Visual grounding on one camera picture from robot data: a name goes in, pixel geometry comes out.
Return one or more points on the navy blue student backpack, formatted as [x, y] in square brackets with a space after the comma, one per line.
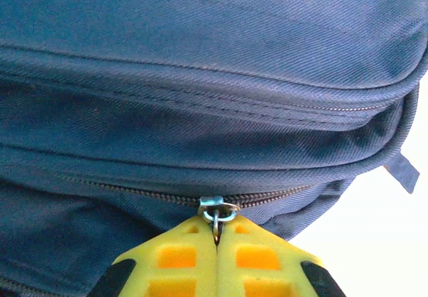
[167, 76]

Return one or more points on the metal zipper pull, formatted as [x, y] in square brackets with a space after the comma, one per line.
[209, 203]

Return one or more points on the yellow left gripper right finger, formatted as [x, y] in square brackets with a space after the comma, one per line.
[261, 247]

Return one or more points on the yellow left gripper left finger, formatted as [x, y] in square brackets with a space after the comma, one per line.
[177, 243]

